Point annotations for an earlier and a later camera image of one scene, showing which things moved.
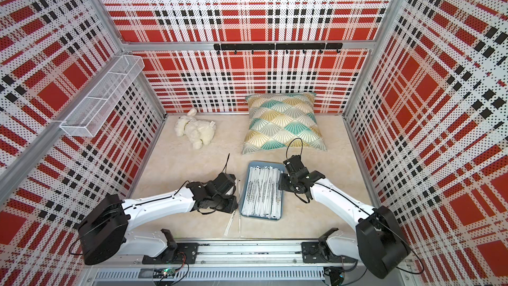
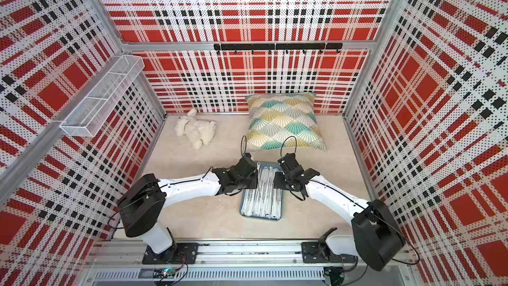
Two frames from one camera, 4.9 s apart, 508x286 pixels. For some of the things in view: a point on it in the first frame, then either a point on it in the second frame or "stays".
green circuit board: (169, 271) stays
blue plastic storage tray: (262, 198) stays
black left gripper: (230, 207) -> (254, 182)
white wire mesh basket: (88, 116) stays
